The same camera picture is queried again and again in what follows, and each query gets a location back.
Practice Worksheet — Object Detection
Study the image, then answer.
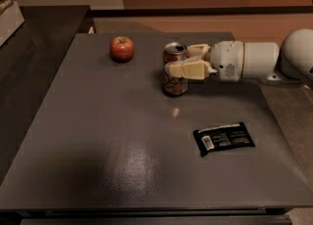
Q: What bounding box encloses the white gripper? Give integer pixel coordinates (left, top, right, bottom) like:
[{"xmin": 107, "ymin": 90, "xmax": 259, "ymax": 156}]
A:
[{"xmin": 164, "ymin": 41, "xmax": 244, "ymax": 82}]

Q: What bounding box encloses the dark side counter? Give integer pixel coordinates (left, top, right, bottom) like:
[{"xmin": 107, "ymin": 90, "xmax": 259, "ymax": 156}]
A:
[{"xmin": 0, "ymin": 6, "xmax": 94, "ymax": 183}]

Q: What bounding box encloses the white box on counter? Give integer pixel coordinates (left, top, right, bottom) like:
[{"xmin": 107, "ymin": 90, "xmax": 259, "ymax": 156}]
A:
[{"xmin": 0, "ymin": 0, "xmax": 24, "ymax": 46}]

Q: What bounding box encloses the orange soda can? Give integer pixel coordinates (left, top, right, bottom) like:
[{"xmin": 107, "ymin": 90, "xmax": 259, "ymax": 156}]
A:
[{"xmin": 162, "ymin": 42, "xmax": 188, "ymax": 96}]

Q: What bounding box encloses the black snack packet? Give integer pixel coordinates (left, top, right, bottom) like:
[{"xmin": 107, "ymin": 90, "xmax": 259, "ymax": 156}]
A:
[{"xmin": 193, "ymin": 122, "xmax": 255, "ymax": 157}]

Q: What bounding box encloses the red apple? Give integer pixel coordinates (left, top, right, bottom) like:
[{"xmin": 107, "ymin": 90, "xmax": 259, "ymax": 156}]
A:
[{"xmin": 110, "ymin": 36, "xmax": 134, "ymax": 63}]

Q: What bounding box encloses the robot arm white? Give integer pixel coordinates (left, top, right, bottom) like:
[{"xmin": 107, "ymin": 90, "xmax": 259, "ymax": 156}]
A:
[{"xmin": 163, "ymin": 28, "xmax": 313, "ymax": 86}]

